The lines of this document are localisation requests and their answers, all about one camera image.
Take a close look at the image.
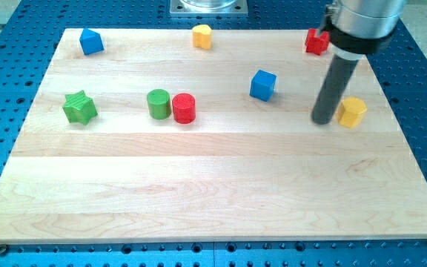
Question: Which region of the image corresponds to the wooden board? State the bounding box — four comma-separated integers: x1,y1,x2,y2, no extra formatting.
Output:
0,28,427,244

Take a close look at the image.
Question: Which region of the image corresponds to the yellow hexagon block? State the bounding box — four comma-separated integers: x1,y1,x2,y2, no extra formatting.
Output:
337,96,367,128

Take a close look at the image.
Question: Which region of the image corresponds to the red star block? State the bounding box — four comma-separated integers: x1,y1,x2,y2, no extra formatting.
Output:
305,28,330,56

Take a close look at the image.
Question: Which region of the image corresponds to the yellow heart block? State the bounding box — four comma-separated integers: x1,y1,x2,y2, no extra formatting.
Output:
192,24,212,50

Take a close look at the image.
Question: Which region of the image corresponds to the blue perforated breadboard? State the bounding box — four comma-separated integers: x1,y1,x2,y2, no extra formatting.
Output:
0,0,427,267

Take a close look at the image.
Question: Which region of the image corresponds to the red cylinder block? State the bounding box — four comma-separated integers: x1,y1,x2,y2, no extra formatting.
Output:
172,93,196,124

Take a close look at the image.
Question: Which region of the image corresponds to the blue triangular prism block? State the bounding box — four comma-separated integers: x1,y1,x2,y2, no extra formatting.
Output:
79,28,104,56

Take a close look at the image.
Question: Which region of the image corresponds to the green star block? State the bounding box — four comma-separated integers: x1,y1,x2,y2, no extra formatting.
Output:
62,90,98,125

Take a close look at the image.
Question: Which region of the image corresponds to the blue cube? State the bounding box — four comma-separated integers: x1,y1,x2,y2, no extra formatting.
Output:
250,70,277,102

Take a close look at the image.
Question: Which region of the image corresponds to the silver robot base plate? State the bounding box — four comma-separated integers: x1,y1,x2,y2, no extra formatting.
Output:
168,0,248,17

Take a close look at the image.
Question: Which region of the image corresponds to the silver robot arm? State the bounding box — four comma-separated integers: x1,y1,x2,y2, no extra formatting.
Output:
318,0,406,61

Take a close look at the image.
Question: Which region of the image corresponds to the green cylinder block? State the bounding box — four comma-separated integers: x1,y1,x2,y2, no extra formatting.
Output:
147,89,171,119

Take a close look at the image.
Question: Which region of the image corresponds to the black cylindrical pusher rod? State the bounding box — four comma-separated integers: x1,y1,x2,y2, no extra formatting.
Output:
311,55,359,125

